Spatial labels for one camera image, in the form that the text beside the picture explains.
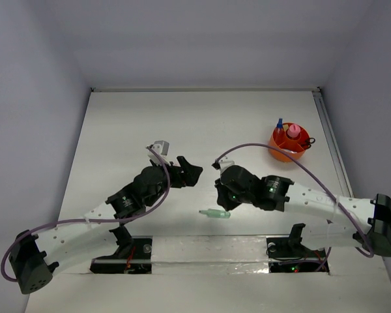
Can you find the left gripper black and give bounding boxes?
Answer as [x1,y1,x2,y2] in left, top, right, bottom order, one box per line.
[145,156,201,207]

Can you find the green highlighter pen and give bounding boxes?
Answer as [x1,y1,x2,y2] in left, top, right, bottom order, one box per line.
[199,209,231,219]

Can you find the clear bottle blue cap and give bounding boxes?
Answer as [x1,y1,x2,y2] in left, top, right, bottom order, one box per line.
[274,118,285,141]

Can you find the black handled scissors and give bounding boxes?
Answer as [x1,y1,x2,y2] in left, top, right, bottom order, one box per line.
[300,137,315,150]

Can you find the blue highlighter pen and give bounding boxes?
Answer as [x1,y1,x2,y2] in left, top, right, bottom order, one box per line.
[284,149,298,154]

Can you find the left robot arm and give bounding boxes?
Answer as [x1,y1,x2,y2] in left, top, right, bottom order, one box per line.
[0,156,203,295]

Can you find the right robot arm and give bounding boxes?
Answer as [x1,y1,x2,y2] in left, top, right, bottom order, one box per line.
[214,164,391,258]

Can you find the orange round organizer container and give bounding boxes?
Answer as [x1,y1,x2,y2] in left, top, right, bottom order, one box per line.
[268,122,311,162]

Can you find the silver taped front panel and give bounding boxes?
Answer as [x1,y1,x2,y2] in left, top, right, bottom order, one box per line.
[151,235,269,275]

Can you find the pink capped glue bottle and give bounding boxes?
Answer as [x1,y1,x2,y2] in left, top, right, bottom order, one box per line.
[286,124,301,139]

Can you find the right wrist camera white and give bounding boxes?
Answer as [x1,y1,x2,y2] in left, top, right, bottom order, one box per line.
[212,158,235,172]

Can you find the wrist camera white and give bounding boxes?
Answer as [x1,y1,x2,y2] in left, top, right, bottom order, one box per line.
[147,140,169,165]
[212,158,235,172]

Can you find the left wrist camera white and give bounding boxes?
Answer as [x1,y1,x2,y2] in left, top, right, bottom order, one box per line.
[147,140,169,165]

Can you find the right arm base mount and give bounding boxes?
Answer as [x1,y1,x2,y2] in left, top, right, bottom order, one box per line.
[266,223,330,273]

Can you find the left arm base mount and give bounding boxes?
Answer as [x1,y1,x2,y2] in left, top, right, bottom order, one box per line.
[89,226,152,275]

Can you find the aluminium rail right edge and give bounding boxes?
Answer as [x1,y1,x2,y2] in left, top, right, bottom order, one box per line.
[312,86,366,231]

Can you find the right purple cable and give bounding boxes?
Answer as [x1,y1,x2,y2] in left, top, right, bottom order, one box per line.
[211,142,375,273]

